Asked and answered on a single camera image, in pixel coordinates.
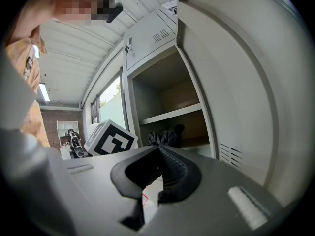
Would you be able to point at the rectangular ceiling light panel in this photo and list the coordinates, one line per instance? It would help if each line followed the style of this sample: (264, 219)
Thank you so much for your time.
(36, 51)
(44, 91)

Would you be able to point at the black clothing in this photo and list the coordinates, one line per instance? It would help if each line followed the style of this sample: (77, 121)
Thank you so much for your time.
(165, 138)

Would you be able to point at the person's tan shirt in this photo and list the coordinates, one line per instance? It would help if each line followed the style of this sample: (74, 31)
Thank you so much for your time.
(22, 58)

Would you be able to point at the white cubby shelf unit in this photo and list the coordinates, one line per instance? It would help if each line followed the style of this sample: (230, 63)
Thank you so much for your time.
(64, 128)

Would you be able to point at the large black-framed window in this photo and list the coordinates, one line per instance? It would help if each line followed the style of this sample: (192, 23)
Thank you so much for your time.
(110, 107)

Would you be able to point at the grey metal locker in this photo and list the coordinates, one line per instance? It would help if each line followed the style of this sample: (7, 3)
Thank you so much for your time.
(152, 38)

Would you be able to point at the black head camera mount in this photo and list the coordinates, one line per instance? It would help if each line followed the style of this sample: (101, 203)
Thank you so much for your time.
(114, 12)

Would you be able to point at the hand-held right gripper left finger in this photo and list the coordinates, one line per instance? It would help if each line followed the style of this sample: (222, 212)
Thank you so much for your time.
(134, 181)

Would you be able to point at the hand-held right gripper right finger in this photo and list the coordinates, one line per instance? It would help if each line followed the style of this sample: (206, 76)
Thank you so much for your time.
(182, 176)

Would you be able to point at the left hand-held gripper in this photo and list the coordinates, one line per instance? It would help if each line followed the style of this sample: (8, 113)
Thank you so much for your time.
(113, 141)

